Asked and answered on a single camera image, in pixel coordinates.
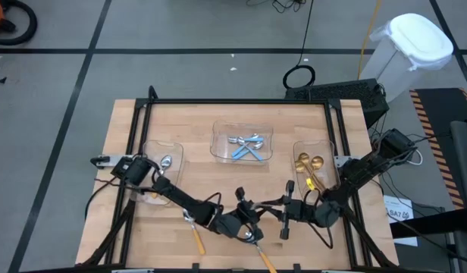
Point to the white lidded trash can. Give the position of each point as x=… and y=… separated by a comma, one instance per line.
x=419, y=38

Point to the clear plastic bin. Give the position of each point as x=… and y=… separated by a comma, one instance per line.
x=174, y=151
x=222, y=129
x=326, y=151

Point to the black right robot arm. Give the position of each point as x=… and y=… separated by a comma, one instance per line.
x=362, y=172

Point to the yellow tape tag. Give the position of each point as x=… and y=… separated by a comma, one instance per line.
x=310, y=184

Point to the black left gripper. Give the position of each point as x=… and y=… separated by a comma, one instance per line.
x=250, y=220

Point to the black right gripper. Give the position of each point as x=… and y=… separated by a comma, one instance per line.
x=301, y=212

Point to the white paper label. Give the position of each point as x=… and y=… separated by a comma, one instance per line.
x=392, y=204

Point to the hazard striped black mat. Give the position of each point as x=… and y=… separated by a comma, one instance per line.
x=446, y=106

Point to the wooden spoons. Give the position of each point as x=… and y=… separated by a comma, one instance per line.
x=298, y=165

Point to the black metal beam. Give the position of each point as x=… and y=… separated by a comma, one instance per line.
x=438, y=226

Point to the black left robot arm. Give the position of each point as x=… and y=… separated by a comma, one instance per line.
x=180, y=196

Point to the black computer tower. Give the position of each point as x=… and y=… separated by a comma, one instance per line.
x=343, y=93

